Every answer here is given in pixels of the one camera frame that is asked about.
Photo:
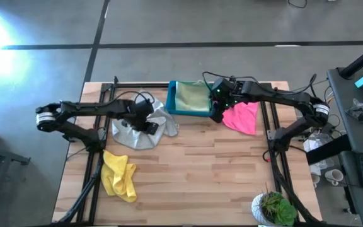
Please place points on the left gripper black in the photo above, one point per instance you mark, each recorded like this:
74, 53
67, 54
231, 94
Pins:
152, 128

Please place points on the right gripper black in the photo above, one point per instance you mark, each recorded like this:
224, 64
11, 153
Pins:
216, 115

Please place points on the grey microfiber towel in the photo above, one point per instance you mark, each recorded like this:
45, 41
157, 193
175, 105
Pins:
131, 138

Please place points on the pink microfiber towel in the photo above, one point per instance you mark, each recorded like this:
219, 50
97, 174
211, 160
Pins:
241, 118

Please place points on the sage green microfiber towel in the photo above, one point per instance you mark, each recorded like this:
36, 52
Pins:
192, 97

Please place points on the yellow microfiber towel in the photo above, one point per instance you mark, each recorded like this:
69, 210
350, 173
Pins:
118, 176

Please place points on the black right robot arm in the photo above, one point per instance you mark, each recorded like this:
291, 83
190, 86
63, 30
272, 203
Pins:
279, 93

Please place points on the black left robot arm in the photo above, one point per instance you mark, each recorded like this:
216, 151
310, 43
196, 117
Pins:
99, 108

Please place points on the blue plastic bin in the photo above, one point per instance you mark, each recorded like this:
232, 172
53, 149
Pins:
170, 101

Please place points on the clear plastic bag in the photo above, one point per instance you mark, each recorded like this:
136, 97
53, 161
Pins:
314, 143

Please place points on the succulent in white pot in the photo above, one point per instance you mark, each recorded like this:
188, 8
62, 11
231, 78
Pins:
276, 209

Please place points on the black power adapter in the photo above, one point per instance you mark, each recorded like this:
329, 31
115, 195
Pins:
328, 128

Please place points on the black desk support bar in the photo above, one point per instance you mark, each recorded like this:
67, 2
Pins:
326, 151

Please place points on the white mug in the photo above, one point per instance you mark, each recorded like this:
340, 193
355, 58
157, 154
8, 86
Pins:
334, 176
314, 179

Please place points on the dark grey desk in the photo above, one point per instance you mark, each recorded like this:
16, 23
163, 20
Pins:
342, 91

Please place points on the black monitor pole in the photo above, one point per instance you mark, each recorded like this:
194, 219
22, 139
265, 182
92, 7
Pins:
361, 60

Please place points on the black frame clamp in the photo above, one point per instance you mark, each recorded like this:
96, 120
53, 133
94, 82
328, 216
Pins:
116, 80

